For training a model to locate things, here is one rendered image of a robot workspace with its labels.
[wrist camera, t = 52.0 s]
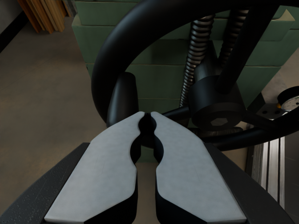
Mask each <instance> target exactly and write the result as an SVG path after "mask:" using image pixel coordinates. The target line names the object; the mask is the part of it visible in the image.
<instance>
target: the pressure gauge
mask: <svg viewBox="0 0 299 224"><path fill-rule="evenodd" d="M277 99H278V104H277V105H276V106H277V107H278V108H281V109H282V110H284V111H291V110H293V109H295V108H296V107H298V106H299V104H298V105H296V103H299V86H294V87H291V88H288V89H286V90H284V91H283V92H281V93H280V94H279V95H278V97H277Z"/></svg>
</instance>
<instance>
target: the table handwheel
mask: <svg viewBox="0 0 299 224"><path fill-rule="evenodd" d="M280 5H282V6H292V7H298V8H299V0H141V1H140V2H138V3H137V4H136V5H135V6H134V7H133V8H132V9H130V10H129V11H128V12H127V13H126V14H125V15H124V16H123V18H122V19H121V20H120V21H119V22H118V23H117V24H116V26H115V27H114V28H113V29H112V31H111V32H110V33H109V35H108V36H107V38H106V39H105V41H104V43H103V44H102V46H101V48H100V50H99V52H98V54H97V57H96V59H95V62H94V66H93V71H92V78H91V92H92V97H93V101H94V105H95V107H96V110H97V112H98V113H99V115H100V117H101V118H102V119H103V120H104V122H105V123H106V122H107V114H108V108H109V104H110V100H111V97H112V93H113V89H114V87H115V84H116V81H117V77H118V75H119V74H120V73H122V72H125V71H126V69H127V68H128V66H129V65H130V64H131V63H132V61H133V60H134V59H135V58H136V57H137V56H138V55H139V54H140V53H141V52H142V51H144V50H145V49H146V48H147V47H149V46H150V45H151V44H152V43H154V42H155V41H157V40H158V39H160V38H161V37H163V36H164V35H166V34H168V33H170V32H171V31H173V30H175V29H177V28H179V27H181V26H183V25H185V24H188V23H190V22H193V21H195V20H198V19H201V18H203V17H206V16H209V15H213V14H216V13H219V12H224V11H228V10H232V9H237V8H244V7H250V9H249V11H248V13H247V16H246V18H245V20H244V23H243V25H242V27H241V30H240V32H239V35H238V37H237V39H236V42H235V44H234V46H233V49H232V51H231V53H230V55H229V57H228V59H227V61H226V63H225V66H224V68H223V70H221V67H220V64H219V60H218V57H217V54H216V51H215V47H214V43H213V41H212V40H209V43H208V45H207V46H208V48H207V49H206V51H207V52H206V53H205V55H206V56H205V58H204V59H203V60H202V61H201V63H200V64H198V65H197V66H196V68H195V69H194V79H195V84H193V85H192V86H191V88H190V89H189V91H188V98H189V105H186V106H183V107H180V108H177V109H174V110H171V111H168V112H165V113H162V115H163V116H165V117H167V118H169V119H171V120H173V121H174V122H177V121H181V120H186V119H190V118H191V119H192V123H193V124H194V125H195V126H196V127H198V128H200V129H202V130H205V131H211V132H215V131H222V130H226V129H230V128H232V127H234V126H236V125H237V124H239V123H240V122H241V121H242V122H245V123H248V124H251V125H254V126H256V127H254V128H250V129H247V130H244V131H240V132H236V133H231V134H227V135H222V136H213V137H201V138H200V139H201V140H202V141H203V142H204V143H212V144H213V145H214V146H215V147H216V148H217V149H219V150H220V151H221V152H223V151H230V150H235V149H241V148H247V147H250V146H255V145H258V144H263V143H266V142H269V141H272V140H276V139H279V138H281V137H284V136H287V135H290V134H292V133H295V132H297V131H299V106H298V107H296V108H295V109H293V110H291V111H290V112H288V113H286V114H284V115H282V116H280V117H278V118H276V119H274V120H270V119H268V118H265V117H262V116H260V115H257V114H255V113H253V112H250V111H248V110H246V108H245V105H244V102H243V100H242V96H241V93H240V90H239V88H238V85H237V82H236V81H237V79H238V77H239V75H240V74H241V72H242V70H243V68H244V66H245V64H246V62H247V60H248V58H249V57H250V55H251V53H252V52H253V50H254V48H255V46H256V45H257V43H258V42H259V40H260V38H261V37H262V35H263V33H264V32H265V30H266V28H267V27H268V25H269V23H270V21H271V20H272V18H273V16H274V15H275V13H276V12H277V10H278V8H279V7H280ZM141 146H144V147H147V148H151V149H153V148H154V140H153V138H152V136H151V135H149V134H148V130H147V134H146V135H144V137H143V138H142V140H141Z"/></svg>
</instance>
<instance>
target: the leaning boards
mask: <svg viewBox="0 0 299 224"><path fill-rule="evenodd" d="M17 1H18V3H19V4H20V6H21V7H22V9H23V11H24V12H25V14H26V16H27V17H28V19H29V21H30V22H31V24H32V26H33V27H34V29H35V31H36V32H37V33H39V32H40V31H41V30H42V29H43V30H44V31H45V30H47V31H48V32H49V33H50V34H52V32H53V31H54V30H56V31H59V32H63V30H64V28H65V26H64V22H65V20H64V17H65V15H66V14H67V13H68V15H69V17H71V15H70V13H69V10H68V8H67V6H66V3H65V1H64V0H17ZM65 9H66V10H67V13H66V10H65Z"/></svg>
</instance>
